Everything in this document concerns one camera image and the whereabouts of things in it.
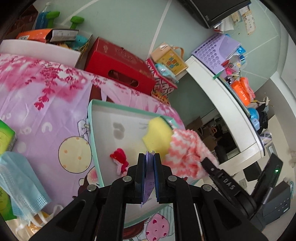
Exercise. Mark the blue round toy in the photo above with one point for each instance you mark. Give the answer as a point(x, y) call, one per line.
point(253, 118)

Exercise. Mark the orange carton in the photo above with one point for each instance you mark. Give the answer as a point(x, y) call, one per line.
point(34, 34)

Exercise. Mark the white curved desk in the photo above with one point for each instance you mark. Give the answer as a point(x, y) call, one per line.
point(222, 92)

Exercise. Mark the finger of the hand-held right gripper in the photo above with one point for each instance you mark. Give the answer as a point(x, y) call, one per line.
point(209, 165)

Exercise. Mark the red gift box with cutout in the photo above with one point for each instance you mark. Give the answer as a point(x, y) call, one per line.
point(108, 53)

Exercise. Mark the brown cardboard box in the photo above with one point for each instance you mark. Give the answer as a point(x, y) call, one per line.
point(196, 125)

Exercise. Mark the grey plastic device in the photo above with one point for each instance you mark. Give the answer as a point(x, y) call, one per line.
point(277, 204)

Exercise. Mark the pink white fluffy towel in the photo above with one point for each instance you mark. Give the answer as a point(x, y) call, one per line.
point(185, 153)

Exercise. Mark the pink cartoon printed bed sheet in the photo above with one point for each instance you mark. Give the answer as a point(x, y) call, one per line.
point(46, 97)

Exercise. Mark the purple card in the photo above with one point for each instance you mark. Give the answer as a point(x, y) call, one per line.
point(149, 185)

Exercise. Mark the blue liquid bottle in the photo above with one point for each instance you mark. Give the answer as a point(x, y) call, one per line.
point(44, 18)

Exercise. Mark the green tissue packet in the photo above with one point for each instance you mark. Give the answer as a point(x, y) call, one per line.
point(5, 136)
point(3, 204)

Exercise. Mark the green dumbbell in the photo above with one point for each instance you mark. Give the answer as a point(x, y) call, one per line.
point(75, 22)
point(52, 19)

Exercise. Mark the yellow green sponge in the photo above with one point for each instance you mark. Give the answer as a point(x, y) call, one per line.
point(157, 134)

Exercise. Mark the orange packets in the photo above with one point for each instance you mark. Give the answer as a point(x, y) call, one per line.
point(241, 90)

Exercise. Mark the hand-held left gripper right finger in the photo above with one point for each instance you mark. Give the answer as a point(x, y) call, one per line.
point(159, 171)

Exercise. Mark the wet wipes pack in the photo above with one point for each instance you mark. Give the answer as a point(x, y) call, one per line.
point(166, 73)

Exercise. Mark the white shallow box teal rim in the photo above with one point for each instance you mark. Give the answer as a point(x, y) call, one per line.
point(108, 139)

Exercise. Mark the beige carry case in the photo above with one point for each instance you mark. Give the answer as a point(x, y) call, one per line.
point(171, 62)

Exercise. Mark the teal plastic item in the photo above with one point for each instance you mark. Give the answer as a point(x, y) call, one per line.
point(81, 40)

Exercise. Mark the red white patterned box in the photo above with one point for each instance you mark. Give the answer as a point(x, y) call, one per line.
point(164, 85)

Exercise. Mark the white open storage box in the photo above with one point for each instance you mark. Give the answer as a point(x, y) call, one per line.
point(34, 51)

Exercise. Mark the colourful small toys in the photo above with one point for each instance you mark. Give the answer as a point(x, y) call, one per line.
point(231, 64)

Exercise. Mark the green clip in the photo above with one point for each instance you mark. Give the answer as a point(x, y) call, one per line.
point(217, 75)

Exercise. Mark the purple plastic basket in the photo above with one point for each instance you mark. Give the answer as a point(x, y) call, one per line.
point(208, 53)

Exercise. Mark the blue face mask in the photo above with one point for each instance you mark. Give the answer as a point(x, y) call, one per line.
point(23, 176)
point(30, 208)

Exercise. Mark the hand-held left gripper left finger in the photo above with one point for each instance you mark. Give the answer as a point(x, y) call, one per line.
point(140, 171)

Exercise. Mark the wall calendar sheets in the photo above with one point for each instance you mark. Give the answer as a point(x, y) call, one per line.
point(245, 20)

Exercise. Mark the silver grey carton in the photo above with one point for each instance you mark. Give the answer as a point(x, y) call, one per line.
point(64, 34)

